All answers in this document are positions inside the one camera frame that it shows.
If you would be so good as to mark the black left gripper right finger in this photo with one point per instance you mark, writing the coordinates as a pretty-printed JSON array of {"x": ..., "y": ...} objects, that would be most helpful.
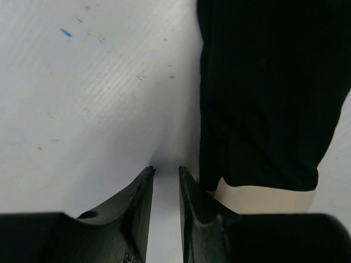
[{"x": 213, "y": 233}]

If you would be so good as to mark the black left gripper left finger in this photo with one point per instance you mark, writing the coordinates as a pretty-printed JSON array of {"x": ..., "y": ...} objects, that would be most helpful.
[{"x": 114, "y": 231}]

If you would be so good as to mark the black underwear beige waistband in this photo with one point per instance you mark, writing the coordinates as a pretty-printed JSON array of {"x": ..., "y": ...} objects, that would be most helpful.
[{"x": 274, "y": 77}]

